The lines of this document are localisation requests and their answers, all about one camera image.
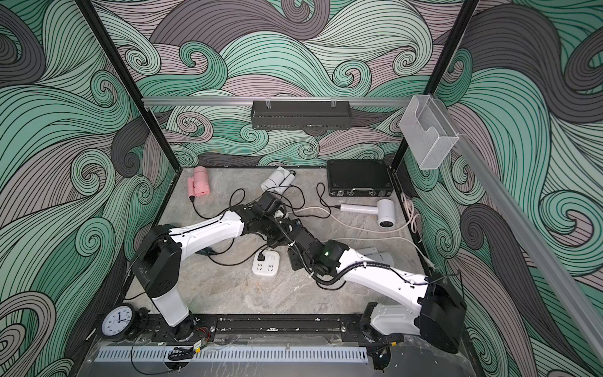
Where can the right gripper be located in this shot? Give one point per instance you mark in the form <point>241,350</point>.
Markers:
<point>292,255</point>

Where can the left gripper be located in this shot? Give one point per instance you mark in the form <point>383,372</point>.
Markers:
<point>283,237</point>

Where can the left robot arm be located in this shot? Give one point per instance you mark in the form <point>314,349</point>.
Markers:
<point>161,253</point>

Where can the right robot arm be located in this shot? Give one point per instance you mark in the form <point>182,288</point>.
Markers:
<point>426,306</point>

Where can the white folded hair dryer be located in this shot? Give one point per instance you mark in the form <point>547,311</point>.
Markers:
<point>279,181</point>

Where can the white hair dryer right front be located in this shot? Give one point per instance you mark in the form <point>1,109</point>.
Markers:
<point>377,256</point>

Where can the white square power strip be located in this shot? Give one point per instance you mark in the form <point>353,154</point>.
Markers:
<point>266,263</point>

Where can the dark green hair dryer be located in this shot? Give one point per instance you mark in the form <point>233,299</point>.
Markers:
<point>207,252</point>

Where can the pink hair dryer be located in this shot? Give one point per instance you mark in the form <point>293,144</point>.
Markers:
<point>198,185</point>

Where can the white hair dryer right back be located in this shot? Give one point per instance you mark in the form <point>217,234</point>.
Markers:
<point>384,210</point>

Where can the black case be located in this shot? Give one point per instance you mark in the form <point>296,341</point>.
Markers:
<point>358,178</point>

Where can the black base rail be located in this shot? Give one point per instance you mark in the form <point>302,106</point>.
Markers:
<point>292,326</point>

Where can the black wall shelf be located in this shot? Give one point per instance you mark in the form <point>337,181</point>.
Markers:
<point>301,115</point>

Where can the clear mesh wall holder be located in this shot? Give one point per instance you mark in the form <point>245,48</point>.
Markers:
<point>428,129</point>

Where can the round wall clock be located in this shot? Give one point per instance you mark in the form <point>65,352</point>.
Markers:
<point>118,323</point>

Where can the white slotted cable duct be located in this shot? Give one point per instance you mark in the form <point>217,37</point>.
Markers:
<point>239,354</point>

